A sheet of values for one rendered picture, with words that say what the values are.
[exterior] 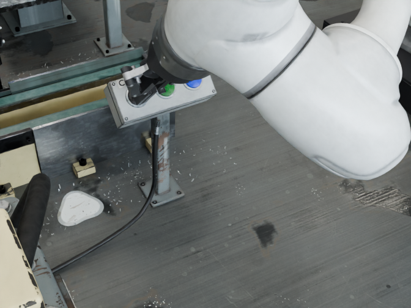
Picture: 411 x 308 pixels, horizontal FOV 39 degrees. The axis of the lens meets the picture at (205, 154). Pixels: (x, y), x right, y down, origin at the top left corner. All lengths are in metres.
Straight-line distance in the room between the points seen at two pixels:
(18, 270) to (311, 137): 0.31
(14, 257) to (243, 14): 0.27
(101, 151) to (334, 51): 0.69
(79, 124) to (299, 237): 0.46
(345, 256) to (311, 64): 0.58
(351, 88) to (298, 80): 0.05
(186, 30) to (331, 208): 0.66
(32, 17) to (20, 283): 1.26
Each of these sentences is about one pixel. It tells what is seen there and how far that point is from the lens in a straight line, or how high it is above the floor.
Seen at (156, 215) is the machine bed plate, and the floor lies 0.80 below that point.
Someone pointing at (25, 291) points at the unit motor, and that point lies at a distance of 0.40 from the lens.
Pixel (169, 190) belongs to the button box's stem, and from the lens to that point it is 1.13.
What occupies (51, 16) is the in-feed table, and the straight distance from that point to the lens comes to 1.63.
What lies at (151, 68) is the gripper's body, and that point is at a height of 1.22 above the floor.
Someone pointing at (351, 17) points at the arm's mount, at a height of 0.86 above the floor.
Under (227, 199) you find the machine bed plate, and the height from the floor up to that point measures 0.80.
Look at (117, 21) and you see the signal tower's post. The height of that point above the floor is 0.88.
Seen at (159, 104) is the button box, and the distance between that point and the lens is 0.94.
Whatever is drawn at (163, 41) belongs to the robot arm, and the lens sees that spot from 0.64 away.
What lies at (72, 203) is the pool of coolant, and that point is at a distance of 1.13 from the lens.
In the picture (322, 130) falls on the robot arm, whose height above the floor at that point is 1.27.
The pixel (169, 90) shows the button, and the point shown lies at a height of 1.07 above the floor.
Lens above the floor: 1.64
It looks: 44 degrees down
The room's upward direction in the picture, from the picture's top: 4 degrees clockwise
